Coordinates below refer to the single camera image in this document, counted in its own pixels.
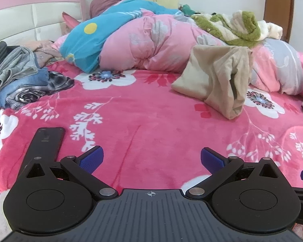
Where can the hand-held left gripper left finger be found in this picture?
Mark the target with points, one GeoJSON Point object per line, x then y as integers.
{"type": "Point", "coordinates": [92, 157]}

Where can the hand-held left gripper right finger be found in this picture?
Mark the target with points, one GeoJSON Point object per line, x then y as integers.
{"type": "Point", "coordinates": [212, 160]}

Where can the beige pants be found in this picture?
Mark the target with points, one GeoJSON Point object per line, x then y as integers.
{"type": "Point", "coordinates": [217, 80]}

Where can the black smartphone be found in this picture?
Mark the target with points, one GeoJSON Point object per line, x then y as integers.
{"type": "Point", "coordinates": [46, 141]}

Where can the pink floral bed blanket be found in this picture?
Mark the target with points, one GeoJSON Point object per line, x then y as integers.
{"type": "Point", "coordinates": [141, 121]}

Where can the blue jeans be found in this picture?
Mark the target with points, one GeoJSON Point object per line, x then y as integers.
{"type": "Point", "coordinates": [27, 82]}

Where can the pale pink floral garment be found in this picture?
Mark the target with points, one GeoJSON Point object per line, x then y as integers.
{"type": "Point", "coordinates": [44, 53]}

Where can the grey garment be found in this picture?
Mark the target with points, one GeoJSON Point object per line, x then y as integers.
{"type": "Point", "coordinates": [12, 65]}

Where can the pink and blue floral quilt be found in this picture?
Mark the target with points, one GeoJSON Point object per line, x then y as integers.
{"type": "Point", "coordinates": [146, 42]}

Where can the pink pillow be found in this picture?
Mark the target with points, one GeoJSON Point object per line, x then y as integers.
{"type": "Point", "coordinates": [70, 21]}

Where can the black garment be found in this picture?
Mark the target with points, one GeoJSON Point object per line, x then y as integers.
{"type": "Point", "coordinates": [2, 51]}

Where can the green and cream fleece blanket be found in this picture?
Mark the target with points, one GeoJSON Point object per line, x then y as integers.
{"type": "Point", "coordinates": [245, 22]}

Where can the white fluffy cloth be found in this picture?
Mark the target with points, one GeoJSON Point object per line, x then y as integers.
{"type": "Point", "coordinates": [274, 30]}

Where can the teal plush toy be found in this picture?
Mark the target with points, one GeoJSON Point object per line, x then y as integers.
{"type": "Point", "coordinates": [188, 9]}

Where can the pink and white headboard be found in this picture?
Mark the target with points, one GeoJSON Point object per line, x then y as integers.
{"type": "Point", "coordinates": [20, 20]}

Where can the brown wooden door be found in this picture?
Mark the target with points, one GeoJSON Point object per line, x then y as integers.
{"type": "Point", "coordinates": [277, 5]}

